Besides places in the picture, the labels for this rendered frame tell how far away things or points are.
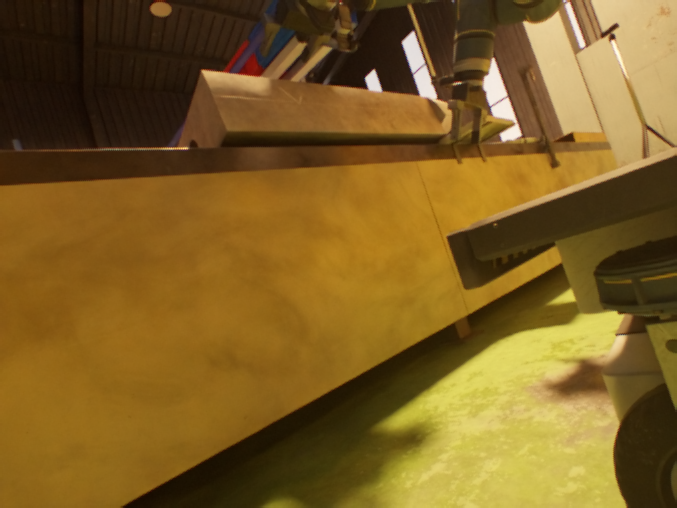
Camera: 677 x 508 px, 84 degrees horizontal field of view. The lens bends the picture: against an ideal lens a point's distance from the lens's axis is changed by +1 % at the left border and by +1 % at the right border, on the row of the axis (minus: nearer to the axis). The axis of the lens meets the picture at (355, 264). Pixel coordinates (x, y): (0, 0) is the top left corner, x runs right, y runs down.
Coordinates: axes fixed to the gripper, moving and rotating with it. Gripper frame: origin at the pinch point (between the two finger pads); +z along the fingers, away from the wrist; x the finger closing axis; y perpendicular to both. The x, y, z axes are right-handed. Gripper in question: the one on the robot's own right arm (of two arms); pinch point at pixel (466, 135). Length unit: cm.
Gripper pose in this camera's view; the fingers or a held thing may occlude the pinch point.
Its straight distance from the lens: 123.9
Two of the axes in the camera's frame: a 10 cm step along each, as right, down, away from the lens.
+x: 6.6, -1.4, 7.4
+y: 7.5, 1.6, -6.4
